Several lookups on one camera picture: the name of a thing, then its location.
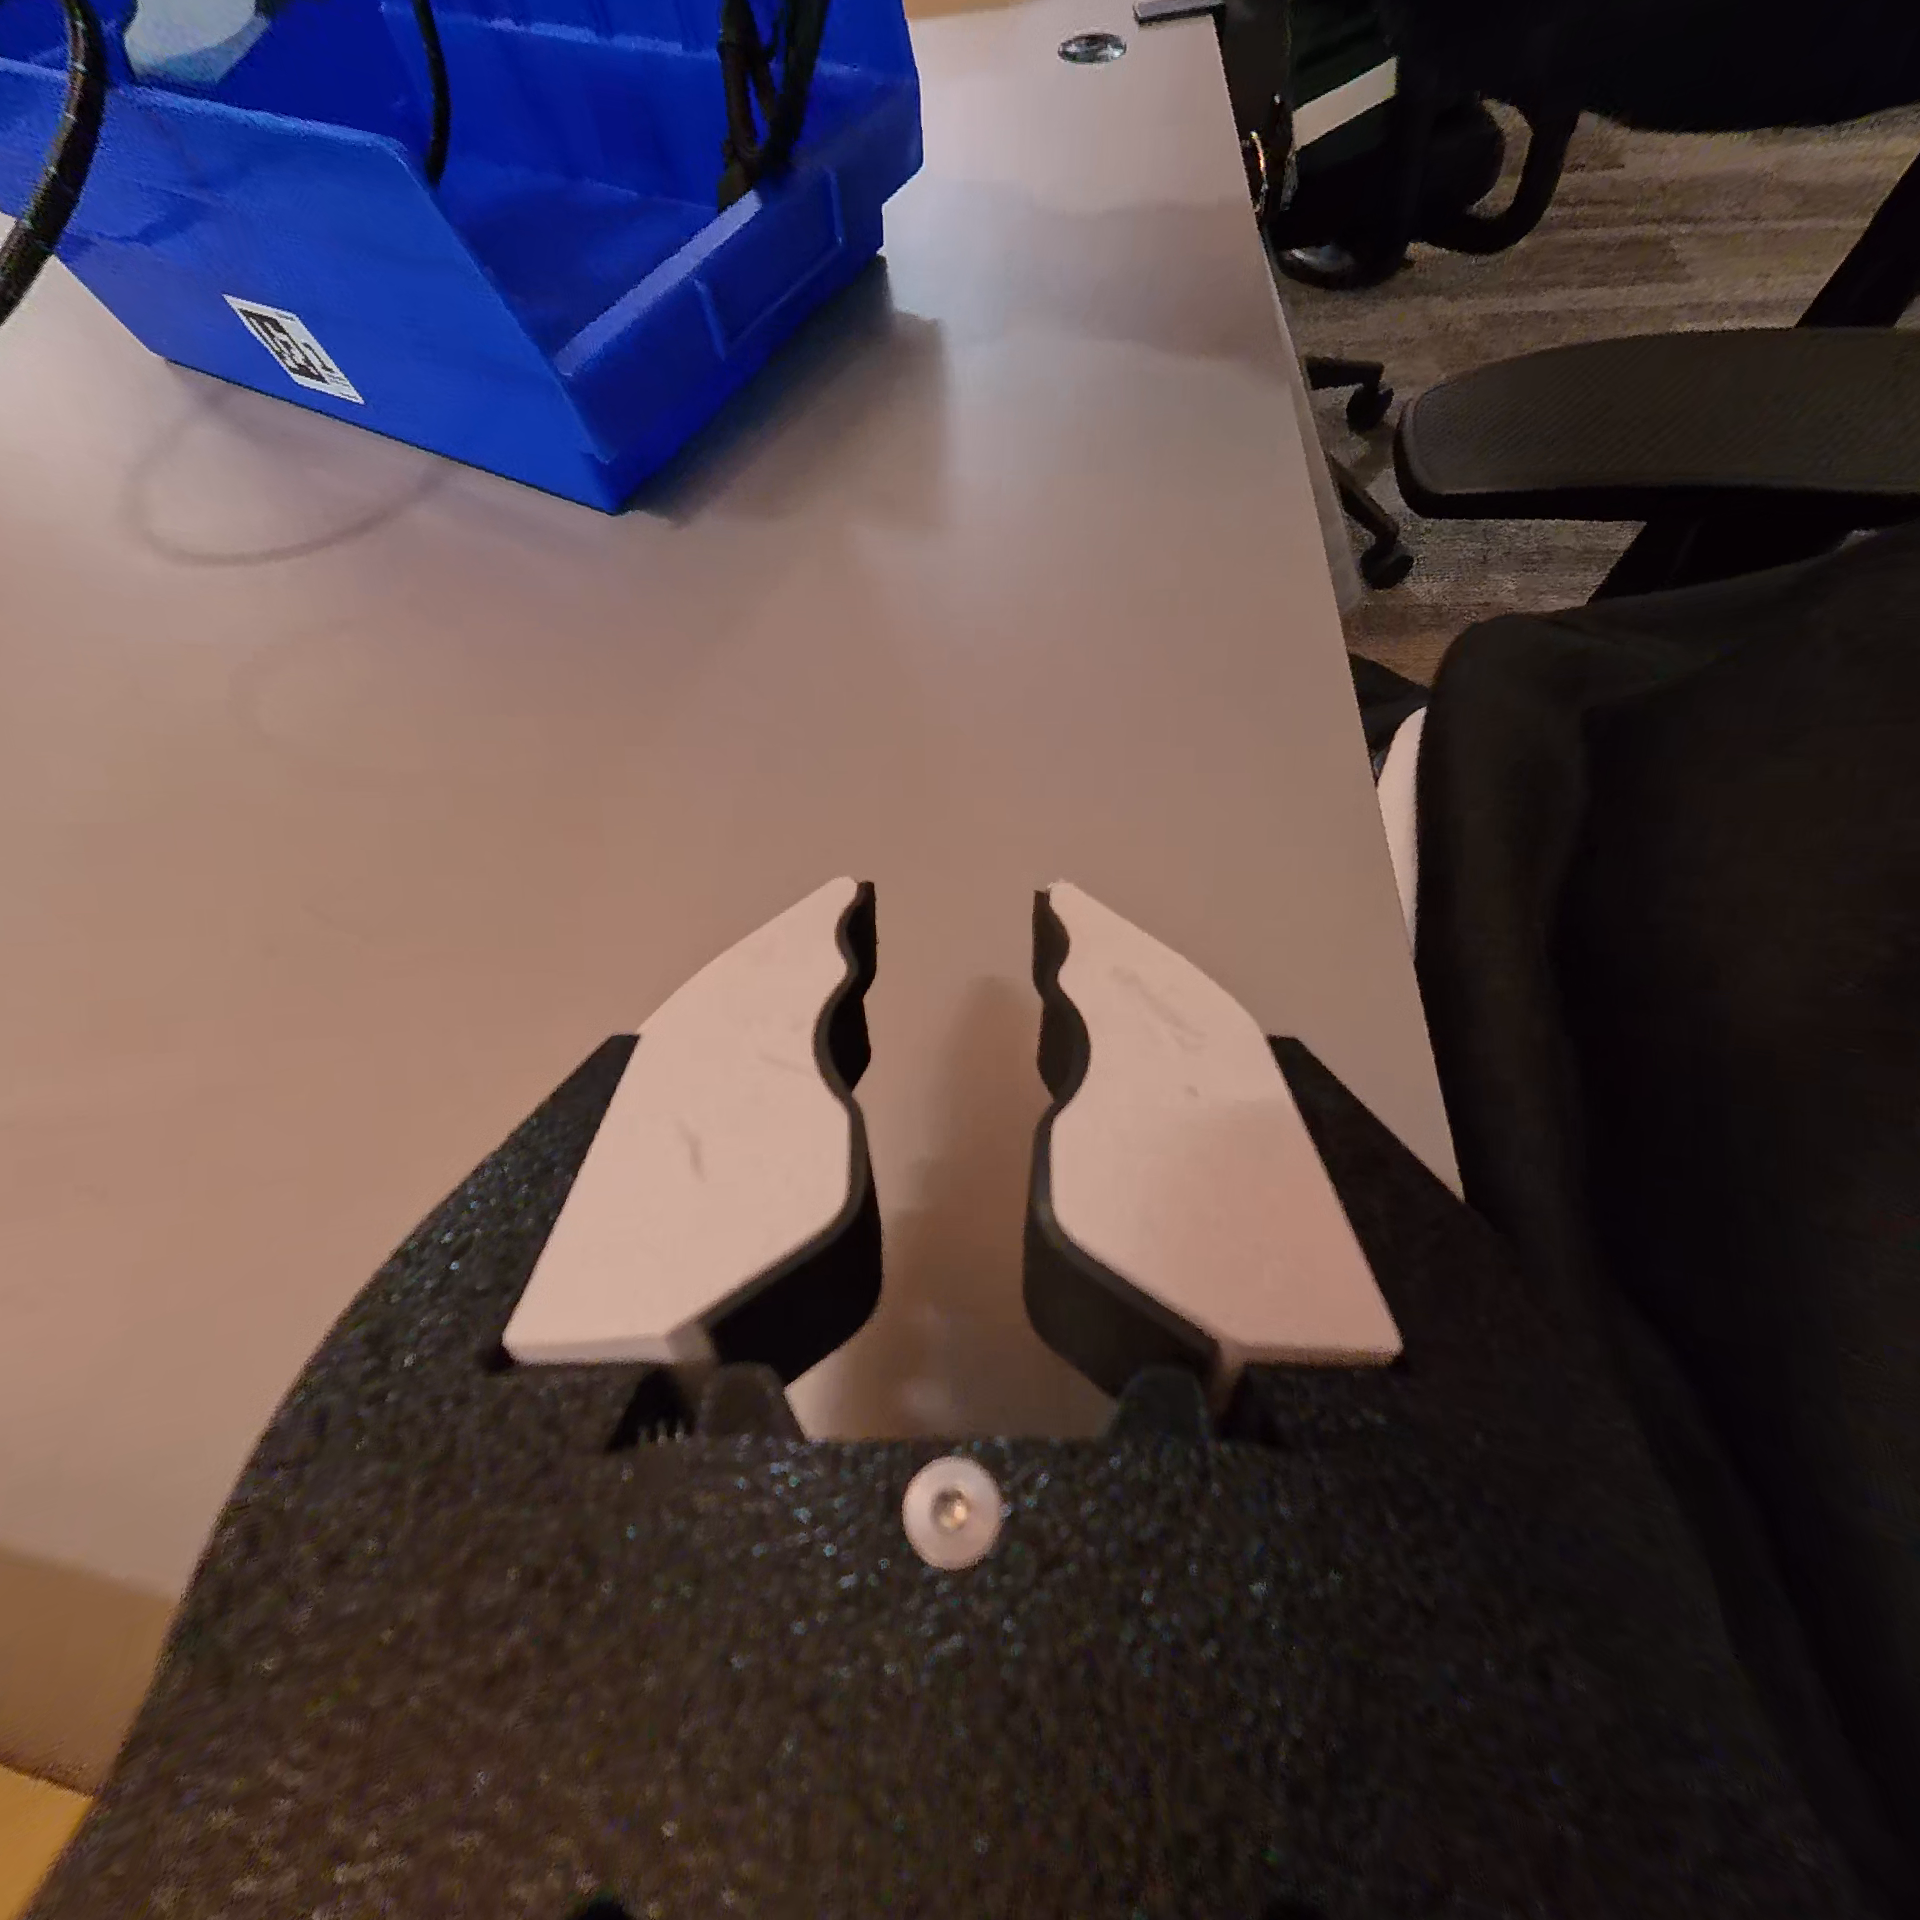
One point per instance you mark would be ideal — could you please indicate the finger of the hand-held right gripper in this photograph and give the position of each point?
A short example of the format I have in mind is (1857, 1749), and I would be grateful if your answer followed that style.
(186, 38)

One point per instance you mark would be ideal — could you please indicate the person's black hoodie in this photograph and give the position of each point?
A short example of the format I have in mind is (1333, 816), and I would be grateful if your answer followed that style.
(1651, 974)

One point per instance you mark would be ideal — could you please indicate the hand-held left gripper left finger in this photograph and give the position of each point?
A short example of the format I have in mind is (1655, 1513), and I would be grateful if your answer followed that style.
(705, 1185)

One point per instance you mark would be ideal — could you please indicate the round desk grommet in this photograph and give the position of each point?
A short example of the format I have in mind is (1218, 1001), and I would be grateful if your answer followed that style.
(1096, 50)

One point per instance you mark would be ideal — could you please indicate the black mesh office chair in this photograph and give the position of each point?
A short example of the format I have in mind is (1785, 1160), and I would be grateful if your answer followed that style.
(1651, 421)

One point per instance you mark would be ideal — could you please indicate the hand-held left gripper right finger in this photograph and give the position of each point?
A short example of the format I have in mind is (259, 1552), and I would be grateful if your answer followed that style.
(1201, 1202)

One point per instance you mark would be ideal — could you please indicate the blue plastic bin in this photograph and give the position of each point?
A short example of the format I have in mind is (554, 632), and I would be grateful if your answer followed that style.
(451, 300)

